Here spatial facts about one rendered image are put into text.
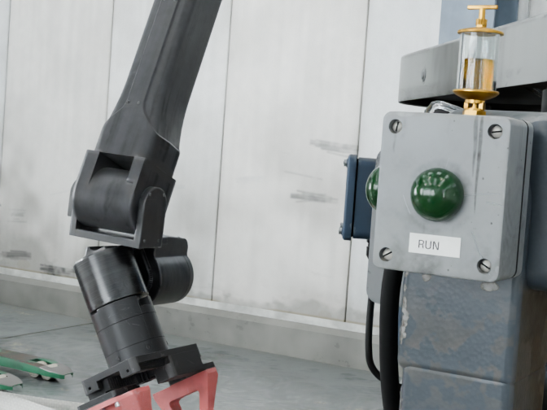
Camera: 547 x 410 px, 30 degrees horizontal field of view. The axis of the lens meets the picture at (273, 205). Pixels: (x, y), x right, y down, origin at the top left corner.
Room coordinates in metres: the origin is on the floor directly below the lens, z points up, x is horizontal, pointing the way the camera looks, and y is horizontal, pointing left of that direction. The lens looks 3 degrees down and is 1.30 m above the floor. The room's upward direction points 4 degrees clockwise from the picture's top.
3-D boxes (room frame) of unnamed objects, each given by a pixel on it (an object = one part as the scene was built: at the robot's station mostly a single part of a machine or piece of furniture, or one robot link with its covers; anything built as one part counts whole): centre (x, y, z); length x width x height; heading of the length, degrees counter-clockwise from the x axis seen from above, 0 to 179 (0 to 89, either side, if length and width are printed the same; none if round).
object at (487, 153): (0.58, -0.10, 1.28); 0.08 x 0.05 x 0.09; 60
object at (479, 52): (0.64, -0.12, 1.37); 0.03 x 0.02 x 0.03; 60
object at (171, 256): (0.97, 0.13, 1.20); 0.11 x 0.09 x 0.12; 152
